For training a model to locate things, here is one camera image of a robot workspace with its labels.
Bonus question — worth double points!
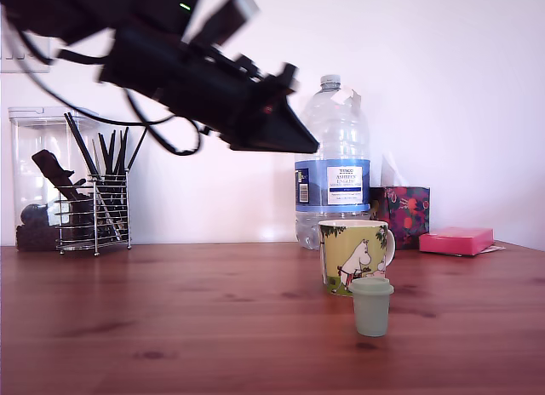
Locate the pink flat box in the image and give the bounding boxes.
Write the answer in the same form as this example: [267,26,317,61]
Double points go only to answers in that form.
[419,226,496,258]

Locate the long black chopstick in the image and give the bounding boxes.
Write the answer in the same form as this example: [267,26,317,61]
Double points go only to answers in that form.
[67,113,127,243]
[62,111,124,243]

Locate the white wall light switch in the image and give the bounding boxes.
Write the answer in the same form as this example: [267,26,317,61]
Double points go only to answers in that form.
[0,36,52,74]

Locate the thin grey chopstick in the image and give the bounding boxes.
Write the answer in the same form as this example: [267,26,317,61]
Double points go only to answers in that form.
[90,139,102,177]

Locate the green cartoon print mug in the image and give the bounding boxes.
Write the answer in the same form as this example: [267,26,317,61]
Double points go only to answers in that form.
[317,218,397,298]

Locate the thick black cable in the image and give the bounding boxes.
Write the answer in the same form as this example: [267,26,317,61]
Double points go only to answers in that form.
[57,49,112,66]
[125,88,204,157]

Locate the large clear water bottle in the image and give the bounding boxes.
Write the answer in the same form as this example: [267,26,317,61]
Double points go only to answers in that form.
[293,73,371,250]

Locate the dark coffee beans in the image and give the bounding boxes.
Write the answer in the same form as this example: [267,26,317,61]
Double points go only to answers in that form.
[14,203,59,252]

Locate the thin black cable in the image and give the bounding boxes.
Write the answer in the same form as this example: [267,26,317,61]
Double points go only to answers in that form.
[0,7,201,128]

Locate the white tissue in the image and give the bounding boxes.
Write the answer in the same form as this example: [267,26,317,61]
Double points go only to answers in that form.
[380,150,413,187]

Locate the black plastic utensil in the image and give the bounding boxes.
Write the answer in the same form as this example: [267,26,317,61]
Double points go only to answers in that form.
[30,149,95,243]

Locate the chrome wire utensil rack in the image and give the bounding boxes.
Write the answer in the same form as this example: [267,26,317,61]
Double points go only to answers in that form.
[54,173,132,256]

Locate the floral tissue box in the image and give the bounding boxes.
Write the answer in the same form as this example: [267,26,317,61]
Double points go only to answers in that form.
[369,185,431,250]

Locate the clear storage jar white lid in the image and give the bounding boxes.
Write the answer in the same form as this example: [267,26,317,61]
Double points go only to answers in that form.
[7,105,100,252]

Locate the grey-green coffee capsule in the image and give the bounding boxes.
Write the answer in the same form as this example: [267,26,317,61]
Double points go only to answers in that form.
[348,277,395,338]

